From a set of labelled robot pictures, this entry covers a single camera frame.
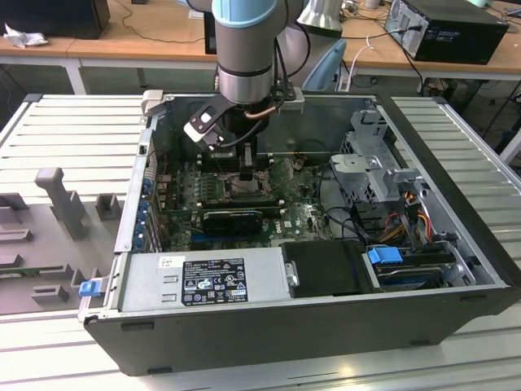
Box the metal socket cover frame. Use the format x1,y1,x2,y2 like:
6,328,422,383
265,156,299,195

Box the RAM slot white clips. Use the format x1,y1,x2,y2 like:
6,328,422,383
197,160,274,169
197,152,274,160

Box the CPU socket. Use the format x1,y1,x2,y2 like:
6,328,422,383
221,169,273,197

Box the grey plastic case latch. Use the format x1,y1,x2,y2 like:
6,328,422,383
140,90,166,120

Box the black monitor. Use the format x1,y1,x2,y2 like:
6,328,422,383
204,11,219,56

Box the small black graphics card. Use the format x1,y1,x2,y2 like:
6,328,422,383
202,209,264,236

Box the pale blue teach pendant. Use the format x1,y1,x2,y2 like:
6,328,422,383
301,38,348,91

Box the green motherboard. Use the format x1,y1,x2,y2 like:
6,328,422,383
156,156,339,252

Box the grey metal drive cage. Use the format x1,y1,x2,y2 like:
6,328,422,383
328,108,433,207

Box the black plastic shroud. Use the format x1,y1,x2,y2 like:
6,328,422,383
279,239,370,299

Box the grey power supply unit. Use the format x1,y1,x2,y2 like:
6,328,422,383
117,246,293,314

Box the hard disk in blue carrier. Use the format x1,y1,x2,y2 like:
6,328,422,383
364,245,451,292

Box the large black box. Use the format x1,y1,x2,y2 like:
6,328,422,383
0,0,112,41

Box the black open PC case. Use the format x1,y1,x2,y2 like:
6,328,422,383
77,90,514,376

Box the crumpled white paper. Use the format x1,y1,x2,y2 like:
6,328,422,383
2,22,50,51

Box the grey parts rack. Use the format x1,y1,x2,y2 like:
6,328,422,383
0,165,126,318

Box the black desktop computer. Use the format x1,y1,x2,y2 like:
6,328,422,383
384,0,510,66

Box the green RAM stick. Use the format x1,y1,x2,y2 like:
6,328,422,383
0,264,68,282

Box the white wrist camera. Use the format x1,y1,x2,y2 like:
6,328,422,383
182,103,224,152

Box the thin black wire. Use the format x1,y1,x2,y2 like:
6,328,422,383
301,139,332,156

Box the thick black cable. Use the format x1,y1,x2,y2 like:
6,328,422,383
317,162,370,245

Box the white cable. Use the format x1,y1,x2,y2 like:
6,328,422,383
335,34,376,91

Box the yellow red wire bundle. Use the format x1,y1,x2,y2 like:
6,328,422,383
382,201,433,242

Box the white metal frame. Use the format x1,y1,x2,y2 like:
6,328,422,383
498,129,521,165

